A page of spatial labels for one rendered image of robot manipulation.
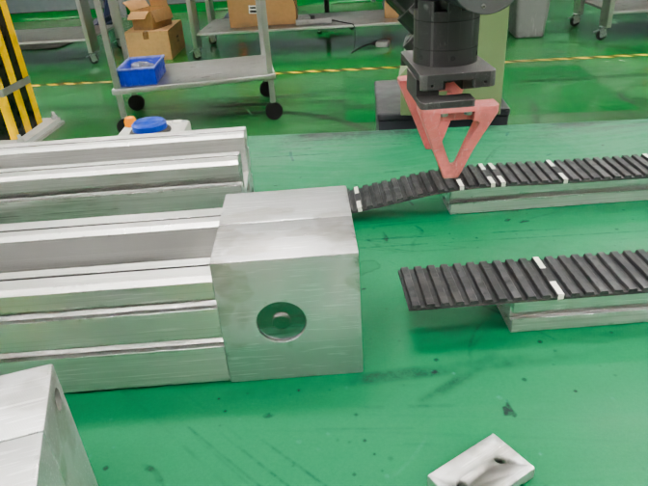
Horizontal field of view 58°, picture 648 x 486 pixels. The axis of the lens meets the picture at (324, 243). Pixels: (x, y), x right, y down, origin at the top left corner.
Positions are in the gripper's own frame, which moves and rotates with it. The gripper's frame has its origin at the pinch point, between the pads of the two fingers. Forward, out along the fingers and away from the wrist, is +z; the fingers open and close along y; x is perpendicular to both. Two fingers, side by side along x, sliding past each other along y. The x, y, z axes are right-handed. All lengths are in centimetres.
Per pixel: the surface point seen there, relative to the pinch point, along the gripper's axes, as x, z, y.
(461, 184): 1.4, 2.2, 2.7
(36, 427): -25.5, -3.7, 35.9
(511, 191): 6.6, 3.6, 2.1
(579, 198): 13.5, 4.9, 2.2
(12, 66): -170, 43, -286
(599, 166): 16.1, 2.5, 0.3
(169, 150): -26.9, -1.6, -2.6
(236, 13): -60, 50, -474
